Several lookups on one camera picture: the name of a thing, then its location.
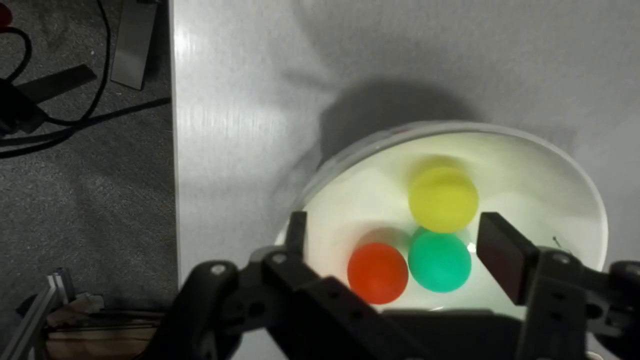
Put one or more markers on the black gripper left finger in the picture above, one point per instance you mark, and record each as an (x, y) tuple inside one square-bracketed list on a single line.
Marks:
[(267, 313)]

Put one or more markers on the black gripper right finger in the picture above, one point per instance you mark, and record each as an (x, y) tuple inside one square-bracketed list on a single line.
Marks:
[(573, 307)]

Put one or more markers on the red ball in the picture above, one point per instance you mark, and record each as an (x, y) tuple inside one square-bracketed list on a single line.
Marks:
[(377, 272)]

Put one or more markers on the green ball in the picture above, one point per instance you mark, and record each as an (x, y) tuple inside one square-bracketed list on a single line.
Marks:
[(440, 261)]

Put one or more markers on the yellow ball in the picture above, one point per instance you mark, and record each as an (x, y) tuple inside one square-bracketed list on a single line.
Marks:
[(442, 201)]

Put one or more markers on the white bowl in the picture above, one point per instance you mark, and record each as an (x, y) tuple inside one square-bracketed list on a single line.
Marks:
[(520, 172)]

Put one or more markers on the grey metal bracket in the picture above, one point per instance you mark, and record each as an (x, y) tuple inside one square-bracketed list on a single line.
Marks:
[(134, 43)]

